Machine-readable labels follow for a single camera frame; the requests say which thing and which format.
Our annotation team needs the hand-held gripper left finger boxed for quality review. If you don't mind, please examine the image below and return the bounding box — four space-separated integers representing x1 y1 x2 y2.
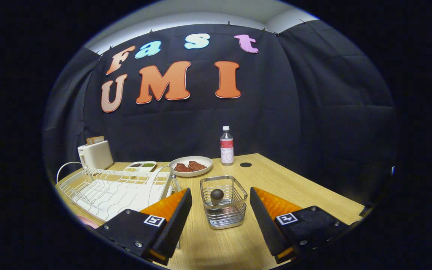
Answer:
95 188 193 266

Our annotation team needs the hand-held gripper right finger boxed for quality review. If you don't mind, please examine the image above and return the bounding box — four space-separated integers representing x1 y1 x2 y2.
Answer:
249 187 351 264

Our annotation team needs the metal wire basket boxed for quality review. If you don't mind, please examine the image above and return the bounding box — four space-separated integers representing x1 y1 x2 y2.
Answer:
200 175 248 230

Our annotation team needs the white wire dish rack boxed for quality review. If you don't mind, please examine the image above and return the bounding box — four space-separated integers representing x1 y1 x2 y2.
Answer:
56 162 181 222

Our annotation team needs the pink plate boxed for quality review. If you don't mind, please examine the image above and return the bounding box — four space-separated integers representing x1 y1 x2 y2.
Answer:
76 215 99 229

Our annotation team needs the white plate with meat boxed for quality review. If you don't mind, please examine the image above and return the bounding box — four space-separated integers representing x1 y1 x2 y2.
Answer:
168 156 213 177

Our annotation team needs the white divided dish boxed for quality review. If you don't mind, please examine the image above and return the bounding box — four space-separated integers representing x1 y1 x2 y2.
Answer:
123 161 157 173

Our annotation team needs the clear red label water bottle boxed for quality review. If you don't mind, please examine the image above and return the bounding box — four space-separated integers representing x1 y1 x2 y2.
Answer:
220 126 234 166

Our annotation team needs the white toaster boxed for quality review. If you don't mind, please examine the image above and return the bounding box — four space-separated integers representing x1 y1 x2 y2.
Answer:
78 140 114 170

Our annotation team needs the black backdrop cloth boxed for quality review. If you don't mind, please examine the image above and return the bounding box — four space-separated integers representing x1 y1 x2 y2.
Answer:
43 19 400 203

